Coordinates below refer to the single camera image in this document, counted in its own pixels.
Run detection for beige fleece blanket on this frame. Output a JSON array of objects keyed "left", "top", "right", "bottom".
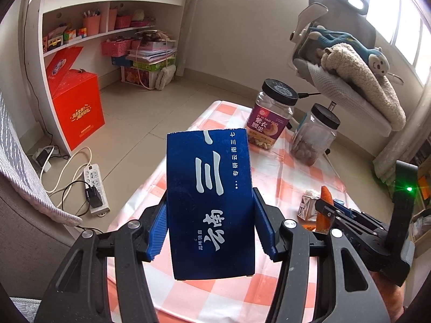
[{"left": 320, "top": 44, "right": 407, "bottom": 130}]

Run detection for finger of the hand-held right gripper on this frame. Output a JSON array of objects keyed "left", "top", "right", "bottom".
[
  {"left": 315, "top": 197, "right": 386, "bottom": 234},
  {"left": 316, "top": 210, "right": 368, "bottom": 243}
]

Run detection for blue monkey plush toy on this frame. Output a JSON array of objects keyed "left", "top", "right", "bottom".
[{"left": 308, "top": 26, "right": 405, "bottom": 85}]

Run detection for beige plush slipper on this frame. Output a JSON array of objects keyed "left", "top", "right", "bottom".
[{"left": 155, "top": 65, "right": 177, "bottom": 91}]

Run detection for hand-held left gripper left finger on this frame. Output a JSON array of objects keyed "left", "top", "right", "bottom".
[{"left": 42, "top": 193, "right": 169, "bottom": 323}]

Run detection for white grey power adapter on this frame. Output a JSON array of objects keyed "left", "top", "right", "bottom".
[{"left": 32, "top": 145, "right": 60, "bottom": 173}]

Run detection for orange carrot piece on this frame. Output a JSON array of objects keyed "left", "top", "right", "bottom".
[{"left": 315, "top": 185, "right": 335, "bottom": 233}]

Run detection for black charger plug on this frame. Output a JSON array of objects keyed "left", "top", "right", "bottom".
[{"left": 85, "top": 188, "right": 103, "bottom": 208}]

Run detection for white power strip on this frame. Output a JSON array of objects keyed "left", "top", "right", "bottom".
[{"left": 84, "top": 164, "right": 111, "bottom": 216}]

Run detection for purple label nut jar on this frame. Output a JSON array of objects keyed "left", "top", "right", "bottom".
[{"left": 247, "top": 78, "right": 299, "bottom": 151}]

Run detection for dark blue cardboard box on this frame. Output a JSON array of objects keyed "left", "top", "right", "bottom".
[{"left": 166, "top": 128, "right": 256, "bottom": 280}]

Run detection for orange print cardboard box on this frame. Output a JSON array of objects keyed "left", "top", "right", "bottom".
[{"left": 121, "top": 65, "right": 159, "bottom": 89}]

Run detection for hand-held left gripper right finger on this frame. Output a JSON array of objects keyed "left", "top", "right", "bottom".
[{"left": 252, "top": 187, "right": 388, "bottom": 323}]

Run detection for clear jar with black lid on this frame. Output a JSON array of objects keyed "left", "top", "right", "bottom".
[{"left": 290, "top": 103, "right": 340, "bottom": 167}]

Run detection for small white carton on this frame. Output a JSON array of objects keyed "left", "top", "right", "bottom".
[{"left": 296, "top": 190, "right": 320, "bottom": 223}]

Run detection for red gift box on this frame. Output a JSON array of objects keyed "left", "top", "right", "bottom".
[{"left": 45, "top": 46, "right": 106, "bottom": 151}]

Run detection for stack of papers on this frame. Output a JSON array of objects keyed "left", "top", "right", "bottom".
[{"left": 126, "top": 30, "right": 178, "bottom": 71}]

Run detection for orange white checkered tablecloth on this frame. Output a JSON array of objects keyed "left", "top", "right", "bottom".
[{"left": 106, "top": 100, "right": 371, "bottom": 323}]

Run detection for white power cable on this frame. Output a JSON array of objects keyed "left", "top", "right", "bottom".
[{"left": 40, "top": 146, "right": 93, "bottom": 193}]

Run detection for person's right hand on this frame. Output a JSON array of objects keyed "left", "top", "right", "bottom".
[{"left": 371, "top": 272, "right": 410, "bottom": 323}]

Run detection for grey office chair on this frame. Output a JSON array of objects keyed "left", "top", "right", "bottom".
[{"left": 290, "top": 0, "right": 408, "bottom": 138}]

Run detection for pink pen cup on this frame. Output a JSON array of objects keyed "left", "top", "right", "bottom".
[{"left": 83, "top": 15, "right": 101, "bottom": 36}]

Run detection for small toys on shelf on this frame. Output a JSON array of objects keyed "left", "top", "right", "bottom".
[{"left": 43, "top": 23, "right": 87, "bottom": 52}]

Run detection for large barred window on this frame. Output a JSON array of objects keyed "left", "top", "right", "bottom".
[{"left": 365, "top": 0, "right": 431, "bottom": 85}]

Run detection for white bookshelf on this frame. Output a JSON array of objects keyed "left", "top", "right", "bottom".
[{"left": 20, "top": 0, "right": 196, "bottom": 157}]

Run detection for grey striped cloth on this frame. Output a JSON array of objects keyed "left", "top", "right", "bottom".
[{"left": 0, "top": 89, "right": 83, "bottom": 227}]

